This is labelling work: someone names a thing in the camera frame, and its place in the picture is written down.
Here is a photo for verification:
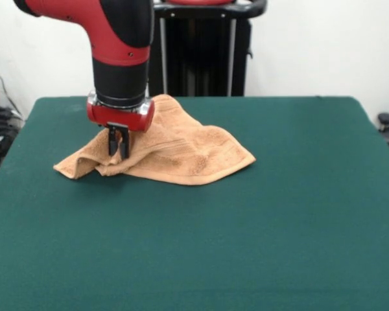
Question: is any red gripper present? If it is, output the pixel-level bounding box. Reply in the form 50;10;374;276
86;90;156;160

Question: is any tan terry towel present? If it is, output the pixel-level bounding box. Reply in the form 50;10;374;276
53;93;257;187

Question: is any dark green table cloth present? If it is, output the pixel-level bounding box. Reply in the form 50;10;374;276
0;96;389;311

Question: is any black cable bundle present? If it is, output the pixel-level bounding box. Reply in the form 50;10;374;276
0;106;25;143

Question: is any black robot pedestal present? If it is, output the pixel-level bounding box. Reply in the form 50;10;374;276
147;0;268;97

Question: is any grey cable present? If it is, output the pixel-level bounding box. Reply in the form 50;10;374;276
0;60;22;116

